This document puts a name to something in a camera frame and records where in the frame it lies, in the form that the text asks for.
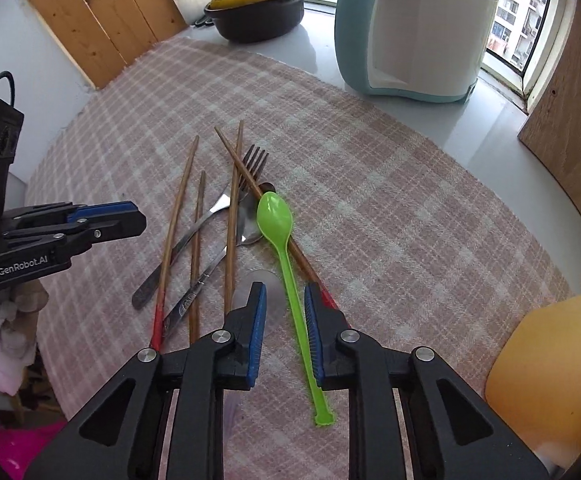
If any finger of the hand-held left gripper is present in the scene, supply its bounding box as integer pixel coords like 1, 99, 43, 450
0, 212, 147, 261
0, 201, 138, 225

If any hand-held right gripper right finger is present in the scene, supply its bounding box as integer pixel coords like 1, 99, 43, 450
303, 282, 561, 480

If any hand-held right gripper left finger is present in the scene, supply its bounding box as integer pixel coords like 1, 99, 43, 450
23, 281, 267, 480

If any clear plastic spoon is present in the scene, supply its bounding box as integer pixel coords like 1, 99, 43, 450
224, 269, 271, 436

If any red-tipped wooden chopstick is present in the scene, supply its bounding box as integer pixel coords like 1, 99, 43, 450
214, 126, 338, 313
149, 135, 201, 353

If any metal fork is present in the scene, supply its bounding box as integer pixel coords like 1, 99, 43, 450
131, 145, 270, 310

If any metal spoon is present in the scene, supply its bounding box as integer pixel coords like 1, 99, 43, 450
162, 181, 276, 336

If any green plastic spoon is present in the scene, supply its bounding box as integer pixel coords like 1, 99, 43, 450
256, 191, 335, 428

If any person's left hand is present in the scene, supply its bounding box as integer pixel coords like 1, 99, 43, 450
0, 280, 50, 396

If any pink plaid cloth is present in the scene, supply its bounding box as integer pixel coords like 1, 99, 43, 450
23, 35, 573, 480

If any black cooking pot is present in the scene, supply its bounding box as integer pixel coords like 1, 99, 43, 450
194, 0, 307, 43

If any teal and white rice cooker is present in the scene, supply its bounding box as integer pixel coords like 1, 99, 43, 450
334, 0, 500, 105

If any plywood board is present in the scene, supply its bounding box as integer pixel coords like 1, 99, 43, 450
517, 0, 581, 231

